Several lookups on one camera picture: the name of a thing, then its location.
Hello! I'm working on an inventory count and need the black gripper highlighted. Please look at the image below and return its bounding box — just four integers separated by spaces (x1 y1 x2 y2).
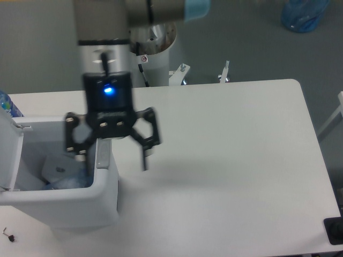
64 72 161 176

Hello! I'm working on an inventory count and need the clear plastic water bottle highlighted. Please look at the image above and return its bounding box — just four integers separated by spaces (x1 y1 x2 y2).
42 170 93 190

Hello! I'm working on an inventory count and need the white wrapper bag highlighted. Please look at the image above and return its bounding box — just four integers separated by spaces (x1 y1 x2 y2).
41 155 84 183

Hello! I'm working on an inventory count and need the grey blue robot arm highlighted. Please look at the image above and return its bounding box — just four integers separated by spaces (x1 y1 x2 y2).
64 1 211 164

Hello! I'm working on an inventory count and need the white plastic trash can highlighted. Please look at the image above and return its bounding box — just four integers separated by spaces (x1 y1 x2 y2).
1 110 118 228

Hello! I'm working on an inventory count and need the white base strut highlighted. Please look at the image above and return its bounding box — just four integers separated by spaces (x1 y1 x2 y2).
169 63 191 86

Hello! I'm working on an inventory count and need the blue labelled bottle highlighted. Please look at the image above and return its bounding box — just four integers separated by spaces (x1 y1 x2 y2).
1 91 24 117

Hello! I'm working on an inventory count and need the blue plastic bag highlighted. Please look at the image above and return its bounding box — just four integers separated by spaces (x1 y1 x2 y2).
280 0 331 33

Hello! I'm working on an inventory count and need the black device at edge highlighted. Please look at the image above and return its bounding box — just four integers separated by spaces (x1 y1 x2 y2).
324 217 342 245

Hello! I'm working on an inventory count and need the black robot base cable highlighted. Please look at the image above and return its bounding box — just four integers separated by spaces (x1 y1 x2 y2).
135 42 150 87

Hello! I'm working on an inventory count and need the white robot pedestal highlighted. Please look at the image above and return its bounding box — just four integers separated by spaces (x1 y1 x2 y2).
130 22 176 88

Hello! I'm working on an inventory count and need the white frame at right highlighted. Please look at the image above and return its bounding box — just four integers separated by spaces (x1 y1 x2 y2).
317 92 342 142

